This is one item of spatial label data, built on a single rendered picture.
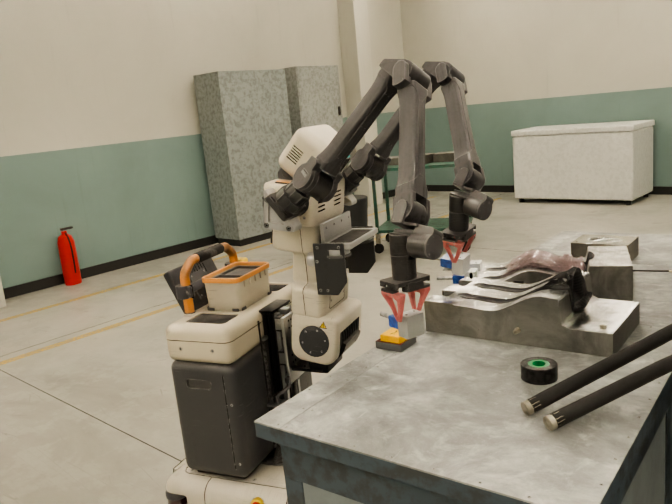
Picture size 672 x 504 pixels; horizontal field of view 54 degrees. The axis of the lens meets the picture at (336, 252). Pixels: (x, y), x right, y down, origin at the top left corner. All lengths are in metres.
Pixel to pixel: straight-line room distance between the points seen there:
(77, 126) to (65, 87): 0.38
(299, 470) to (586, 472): 0.58
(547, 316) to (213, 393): 1.06
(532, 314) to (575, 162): 6.86
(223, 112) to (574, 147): 4.19
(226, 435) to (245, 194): 5.56
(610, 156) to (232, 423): 6.80
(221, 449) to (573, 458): 1.28
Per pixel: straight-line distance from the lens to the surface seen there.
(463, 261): 1.93
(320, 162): 1.77
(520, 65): 9.71
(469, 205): 1.84
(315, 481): 1.43
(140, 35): 7.58
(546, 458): 1.26
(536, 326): 1.72
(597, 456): 1.27
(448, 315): 1.81
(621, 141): 8.29
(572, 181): 8.55
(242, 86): 7.61
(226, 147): 7.42
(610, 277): 2.07
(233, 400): 2.12
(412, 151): 1.55
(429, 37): 10.49
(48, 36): 7.10
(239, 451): 2.20
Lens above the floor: 1.43
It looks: 12 degrees down
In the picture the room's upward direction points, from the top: 6 degrees counter-clockwise
